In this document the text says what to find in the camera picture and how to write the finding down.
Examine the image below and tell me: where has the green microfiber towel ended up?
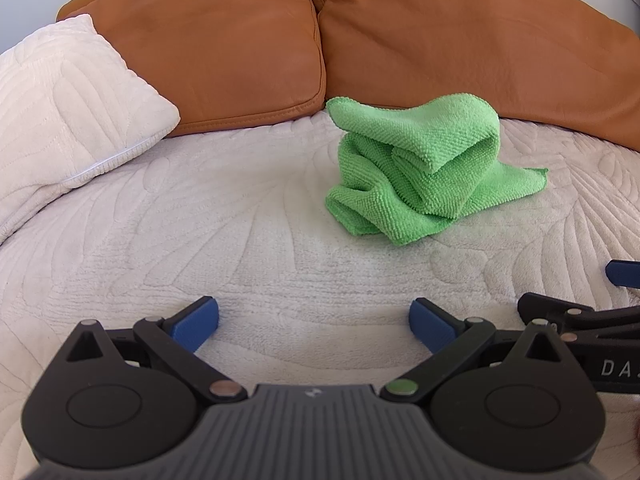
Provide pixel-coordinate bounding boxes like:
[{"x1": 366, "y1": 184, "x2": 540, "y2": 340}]
[{"x1": 325, "y1": 92, "x2": 549, "y2": 247}]

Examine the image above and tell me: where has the white quilted blanket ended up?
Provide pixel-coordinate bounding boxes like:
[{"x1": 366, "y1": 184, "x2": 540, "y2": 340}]
[{"x1": 0, "y1": 109, "x2": 640, "y2": 480}]

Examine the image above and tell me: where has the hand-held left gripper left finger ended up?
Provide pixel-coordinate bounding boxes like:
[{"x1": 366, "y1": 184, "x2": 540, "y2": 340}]
[{"x1": 66, "y1": 296, "x2": 247, "y2": 404}]

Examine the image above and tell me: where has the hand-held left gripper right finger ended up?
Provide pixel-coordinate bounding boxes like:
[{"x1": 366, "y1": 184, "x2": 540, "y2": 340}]
[{"x1": 380, "y1": 298, "x2": 572, "y2": 404}]

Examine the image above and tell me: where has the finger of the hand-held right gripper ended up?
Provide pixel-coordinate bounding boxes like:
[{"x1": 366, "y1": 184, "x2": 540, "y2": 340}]
[
  {"x1": 517, "y1": 293, "x2": 640, "y2": 343},
  {"x1": 605, "y1": 260, "x2": 640, "y2": 289}
]

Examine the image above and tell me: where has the white quilted pillow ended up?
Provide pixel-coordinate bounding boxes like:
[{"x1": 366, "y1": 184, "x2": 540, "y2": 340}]
[{"x1": 0, "y1": 13, "x2": 181, "y2": 246}]

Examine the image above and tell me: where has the brown leather cushion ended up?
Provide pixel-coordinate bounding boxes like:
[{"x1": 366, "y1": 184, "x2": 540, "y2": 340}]
[
  {"x1": 56, "y1": 0, "x2": 327, "y2": 138},
  {"x1": 309, "y1": 0, "x2": 640, "y2": 153}
]

